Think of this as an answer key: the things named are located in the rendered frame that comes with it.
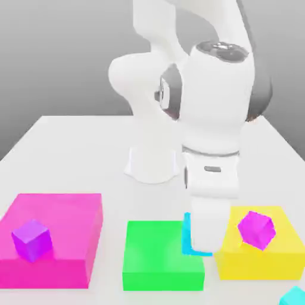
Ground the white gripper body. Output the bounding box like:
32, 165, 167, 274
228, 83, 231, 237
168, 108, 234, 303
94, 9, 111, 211
191, 197, 231, 253

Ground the small cyan cube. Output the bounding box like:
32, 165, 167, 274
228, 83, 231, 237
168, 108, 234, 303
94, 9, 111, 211
181, 211, 213, 257

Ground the small magenta cube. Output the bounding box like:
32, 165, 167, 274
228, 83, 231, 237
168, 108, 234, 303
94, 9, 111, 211
237, 210, 277, 251

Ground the small turquoise cube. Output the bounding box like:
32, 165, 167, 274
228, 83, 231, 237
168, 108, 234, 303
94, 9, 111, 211
278, 285, 305, 305

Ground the small purple cube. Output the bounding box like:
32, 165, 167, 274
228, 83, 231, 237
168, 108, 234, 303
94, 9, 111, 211
11, 219, 54, 263

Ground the large green box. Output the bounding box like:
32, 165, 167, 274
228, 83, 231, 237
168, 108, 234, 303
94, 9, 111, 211
122, 220, 206, 292

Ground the large yellow box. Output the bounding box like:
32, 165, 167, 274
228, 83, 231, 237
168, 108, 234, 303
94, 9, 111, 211
213, 206, 305, 281

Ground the large pink box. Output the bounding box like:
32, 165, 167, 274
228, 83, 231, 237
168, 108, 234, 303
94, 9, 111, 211
0, 193, 104, 290

